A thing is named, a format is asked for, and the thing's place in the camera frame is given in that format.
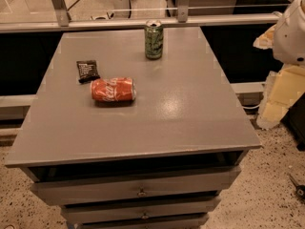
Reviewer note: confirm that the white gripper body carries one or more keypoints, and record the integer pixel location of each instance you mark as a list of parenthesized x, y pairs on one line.
[(290, 39)]

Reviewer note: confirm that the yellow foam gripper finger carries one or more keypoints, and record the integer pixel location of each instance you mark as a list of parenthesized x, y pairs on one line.
[(281, 92), (266, 40)]

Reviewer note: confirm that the red coke can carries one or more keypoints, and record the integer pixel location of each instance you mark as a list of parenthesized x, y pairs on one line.
[(113, 90)]

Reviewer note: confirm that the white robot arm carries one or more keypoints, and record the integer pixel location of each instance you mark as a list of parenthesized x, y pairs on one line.
[(287, 40)]

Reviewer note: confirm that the green soda can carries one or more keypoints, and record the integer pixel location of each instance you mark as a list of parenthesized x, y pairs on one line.
[(153, 39)]

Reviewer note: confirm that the black tool on floor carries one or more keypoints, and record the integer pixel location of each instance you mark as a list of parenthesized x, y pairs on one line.
[(299, 189)]

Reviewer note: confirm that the grey drawer cabinet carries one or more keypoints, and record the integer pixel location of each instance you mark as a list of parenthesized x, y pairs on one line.
[(185, 114)]

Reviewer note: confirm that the bottom grey drawer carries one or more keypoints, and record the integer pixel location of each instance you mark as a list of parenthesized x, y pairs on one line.
[(166, 222)]

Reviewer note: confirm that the grey drawer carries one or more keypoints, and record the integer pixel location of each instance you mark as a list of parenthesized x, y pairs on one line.
[(166, 222), (141, 209), (138, 186)]

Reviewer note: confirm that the middle grey drawer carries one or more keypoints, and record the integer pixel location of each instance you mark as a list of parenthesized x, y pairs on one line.
[(141, 209)]

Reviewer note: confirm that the dark brown snack packet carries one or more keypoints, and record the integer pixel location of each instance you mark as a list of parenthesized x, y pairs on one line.
[(87, 71)]

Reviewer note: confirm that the top grey drawer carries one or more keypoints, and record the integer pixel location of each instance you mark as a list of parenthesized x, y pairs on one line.
[(138, 186)]

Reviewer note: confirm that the metal railing frame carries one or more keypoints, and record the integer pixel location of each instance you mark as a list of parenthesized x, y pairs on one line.
[(87, 15)]

